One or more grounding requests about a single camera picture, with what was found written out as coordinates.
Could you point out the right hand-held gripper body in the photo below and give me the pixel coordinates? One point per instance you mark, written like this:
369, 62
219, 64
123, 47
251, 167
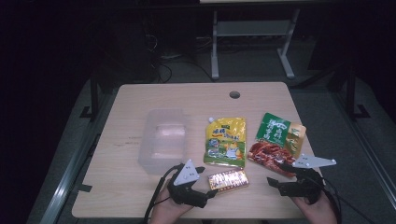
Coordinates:
306, 186

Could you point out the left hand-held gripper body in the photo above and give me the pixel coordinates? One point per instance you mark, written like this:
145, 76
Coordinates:
186, 174

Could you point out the small gold and red packet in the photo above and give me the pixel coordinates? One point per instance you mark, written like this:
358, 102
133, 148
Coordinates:
228, 179

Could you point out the green and red sauce packet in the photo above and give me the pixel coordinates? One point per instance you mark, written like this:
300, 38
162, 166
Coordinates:
275, 143

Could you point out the yellow spouted sauce pouch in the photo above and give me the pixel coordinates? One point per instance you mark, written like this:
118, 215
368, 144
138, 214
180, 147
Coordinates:
225, 141

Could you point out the clear plastic container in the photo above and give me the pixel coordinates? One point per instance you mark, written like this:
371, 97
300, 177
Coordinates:
164, 140

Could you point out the person's right hand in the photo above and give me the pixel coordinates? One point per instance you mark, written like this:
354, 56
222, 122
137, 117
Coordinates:
316, 213

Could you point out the person's left hand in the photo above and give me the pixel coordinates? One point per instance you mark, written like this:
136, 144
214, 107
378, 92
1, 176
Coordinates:
169, 212

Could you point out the black metal stand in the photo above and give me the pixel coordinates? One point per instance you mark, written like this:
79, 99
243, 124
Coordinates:
351, 93
94, 99

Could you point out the aluminium floor rail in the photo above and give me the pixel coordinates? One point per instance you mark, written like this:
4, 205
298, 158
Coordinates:
367, 146
67, 177

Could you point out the white metal table frame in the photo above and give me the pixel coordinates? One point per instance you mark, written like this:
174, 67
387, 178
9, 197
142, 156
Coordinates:
218, 46

